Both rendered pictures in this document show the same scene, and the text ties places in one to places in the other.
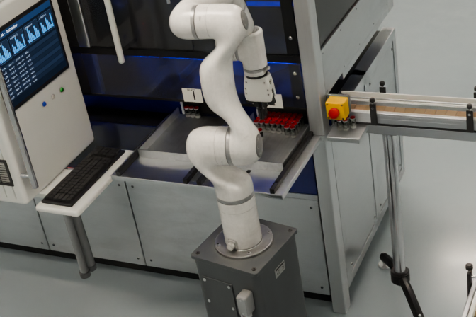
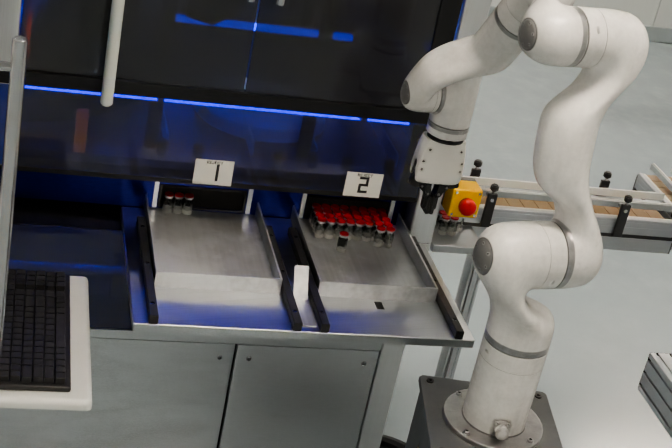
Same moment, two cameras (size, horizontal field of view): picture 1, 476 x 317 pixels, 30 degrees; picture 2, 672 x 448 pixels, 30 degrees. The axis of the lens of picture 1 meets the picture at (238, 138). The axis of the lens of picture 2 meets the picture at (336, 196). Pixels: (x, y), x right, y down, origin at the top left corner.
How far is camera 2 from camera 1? 214 cm
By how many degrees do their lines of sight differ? 40
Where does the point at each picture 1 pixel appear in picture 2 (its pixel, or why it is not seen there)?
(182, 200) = (114, 368)
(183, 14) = (570, 20)
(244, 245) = (518, 428)
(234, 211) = (532, 370)
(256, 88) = (445, 161)
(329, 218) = (389, 378)
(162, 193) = not seen: hidden behind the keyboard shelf
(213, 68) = (592, 120)
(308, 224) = (348, 392)
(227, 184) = (539, 322)
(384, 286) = not seen: outside the picture
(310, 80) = not seen: hidden behind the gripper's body
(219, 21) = (628, 39)
